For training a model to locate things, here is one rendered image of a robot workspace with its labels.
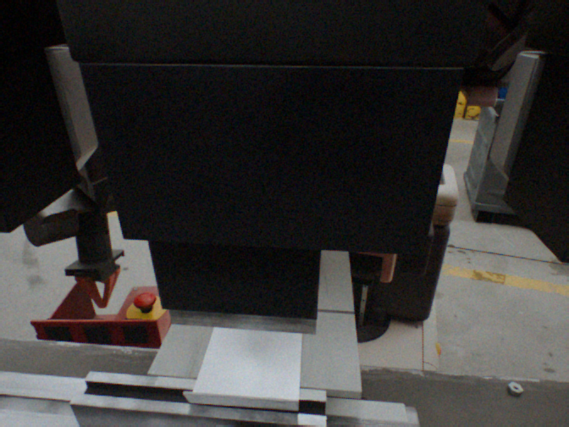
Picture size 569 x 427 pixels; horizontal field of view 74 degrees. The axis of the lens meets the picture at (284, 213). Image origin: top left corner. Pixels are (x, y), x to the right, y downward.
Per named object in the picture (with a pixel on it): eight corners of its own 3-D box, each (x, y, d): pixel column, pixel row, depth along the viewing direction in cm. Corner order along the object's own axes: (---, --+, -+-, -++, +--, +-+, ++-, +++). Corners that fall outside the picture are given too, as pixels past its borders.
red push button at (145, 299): (161, 304, 72) (158, 290, 70) (155, 319, 68) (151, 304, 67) (140, 304, 72) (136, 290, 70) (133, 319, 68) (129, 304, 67)
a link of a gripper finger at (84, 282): (78, 313, 69) (70, 266, 67) (97, 296, 76) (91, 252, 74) (115, 313, 69) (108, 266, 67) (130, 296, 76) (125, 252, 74)
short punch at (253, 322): (316, 323, 26) (323, 202, 22) (315, 346, 24) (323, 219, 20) (177, 313, 27) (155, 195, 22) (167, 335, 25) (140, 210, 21)
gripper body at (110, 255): (63, 279, 65) (57, 238, 63) (93, 257, 75) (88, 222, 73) (102, 279, 65) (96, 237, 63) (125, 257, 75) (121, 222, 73)
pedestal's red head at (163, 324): (191, 328, 82) (180, 261, 73) (172, 395, 68) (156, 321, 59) (99, 329, 82) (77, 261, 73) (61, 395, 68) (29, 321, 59)
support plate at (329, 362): (345, 232, 54) (346, 226, 53) (361, 399, 31) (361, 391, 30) (222, 226, 55) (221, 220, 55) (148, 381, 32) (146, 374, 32)
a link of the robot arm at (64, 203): (127, 186, 63) (96, 159, 66) (60, 199, 54) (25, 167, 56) (111, 241, 69) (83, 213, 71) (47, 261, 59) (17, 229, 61)
